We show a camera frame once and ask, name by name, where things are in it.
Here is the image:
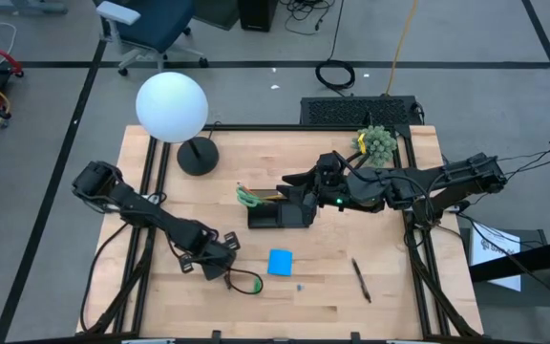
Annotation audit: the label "white globe lamp black base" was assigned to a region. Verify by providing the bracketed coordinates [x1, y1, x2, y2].
[135, 71, 221, 177]

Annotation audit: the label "coiled black floor cable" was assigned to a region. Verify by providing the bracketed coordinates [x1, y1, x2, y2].
[314, 0, 357, 93]

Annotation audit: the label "green handled scissors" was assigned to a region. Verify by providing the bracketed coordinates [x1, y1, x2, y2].
[235, 185, 265, 209]

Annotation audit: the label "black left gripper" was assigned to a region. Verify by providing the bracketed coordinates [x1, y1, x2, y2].
[178, 227, 242, 282]

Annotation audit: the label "blue office chair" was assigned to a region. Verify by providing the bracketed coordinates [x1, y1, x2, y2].
[95, 0, 210, 77]

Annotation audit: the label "black box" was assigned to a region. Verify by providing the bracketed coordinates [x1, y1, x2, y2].
[236, 0, 280, 33]

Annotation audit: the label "grey metal base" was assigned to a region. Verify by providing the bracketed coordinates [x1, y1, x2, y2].
[0, 0, 69, 15]

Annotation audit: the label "white paper sheet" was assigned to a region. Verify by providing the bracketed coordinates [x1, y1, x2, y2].
[469, 222, 523, 293]

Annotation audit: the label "black table frame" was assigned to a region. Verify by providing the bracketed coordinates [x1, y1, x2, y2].
[76, 122, 485, 341]

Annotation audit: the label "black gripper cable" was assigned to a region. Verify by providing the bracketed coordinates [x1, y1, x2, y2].
[225, 266, 264, 296]
[329, 150, 433, 228]

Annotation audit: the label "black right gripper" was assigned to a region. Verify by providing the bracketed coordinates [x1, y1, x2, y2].
[282, 151, 353, 214]

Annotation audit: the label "blue sticky note pad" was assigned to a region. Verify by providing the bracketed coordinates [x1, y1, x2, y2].
[266, 247, 294, 277]

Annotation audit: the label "black mesh desk organizer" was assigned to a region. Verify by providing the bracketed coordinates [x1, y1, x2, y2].
[247, 187, 315, 229]

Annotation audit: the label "black metal beam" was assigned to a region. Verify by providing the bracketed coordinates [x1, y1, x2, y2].
[468, 233, 550, 290]

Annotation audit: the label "thin black pen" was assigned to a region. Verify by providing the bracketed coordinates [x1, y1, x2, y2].
[350, 257, 372, 304]

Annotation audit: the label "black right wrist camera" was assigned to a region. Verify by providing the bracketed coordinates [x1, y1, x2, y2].
[316, 151, 344, 183]

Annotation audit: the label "green potted plant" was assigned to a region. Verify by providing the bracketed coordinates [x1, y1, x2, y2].
[350, 124, 399, 168]

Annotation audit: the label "thick yellow hanging cable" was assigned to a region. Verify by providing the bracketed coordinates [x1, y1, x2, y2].
[384, 0, 420, 97]

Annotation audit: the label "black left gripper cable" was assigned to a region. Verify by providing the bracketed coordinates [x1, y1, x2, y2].
[225, 266, 264, 296]

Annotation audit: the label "black computer tower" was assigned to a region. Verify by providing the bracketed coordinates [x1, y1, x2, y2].
[299, 95, 424, 128]

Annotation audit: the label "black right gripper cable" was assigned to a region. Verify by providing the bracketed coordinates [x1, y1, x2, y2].
[329, 150, 433, 228]

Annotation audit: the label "grey side table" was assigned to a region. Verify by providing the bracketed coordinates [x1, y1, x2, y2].
[460, 227, 550, 310]

